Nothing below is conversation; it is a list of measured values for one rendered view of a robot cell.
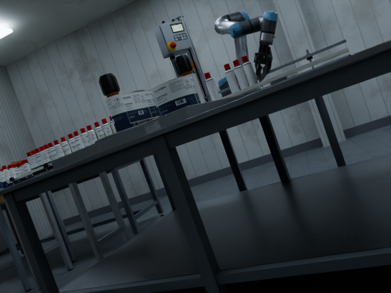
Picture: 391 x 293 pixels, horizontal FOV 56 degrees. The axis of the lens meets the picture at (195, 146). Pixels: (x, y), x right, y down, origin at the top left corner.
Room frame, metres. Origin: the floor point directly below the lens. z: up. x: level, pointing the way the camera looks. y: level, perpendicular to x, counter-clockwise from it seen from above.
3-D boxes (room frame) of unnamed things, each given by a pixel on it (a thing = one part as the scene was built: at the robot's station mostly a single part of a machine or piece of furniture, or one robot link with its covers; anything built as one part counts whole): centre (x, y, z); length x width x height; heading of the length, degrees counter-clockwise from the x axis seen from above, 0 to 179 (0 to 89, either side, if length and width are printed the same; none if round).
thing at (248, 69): (2.05, -0.43, 0.98); 0.05 x 0.05 x 0.20
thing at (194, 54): (2.35, -0.18, 1.17); 0.04 x 0.04 x 0.67; 62
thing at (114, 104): (1.75, 0.29, 1.04); 0.09 x 0.09 x 0.29
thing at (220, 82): (2.60, -0.37, 1.02); 0.13 x 0.12 x 0.14; 98
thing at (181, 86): (1.68, 0.01, 0.95); 0.20 x 0.20 x 0.14
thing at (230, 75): (2.10, -0.33, 0.98); 0.05 x 0.05 x 0.20
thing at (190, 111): (1.87, 0.17, 0.86); 0.80 x 0.67 x 0.05; 62
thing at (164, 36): (2.32, -0.09, 1.38); 0.17 x 0.10 x 0.19; 117
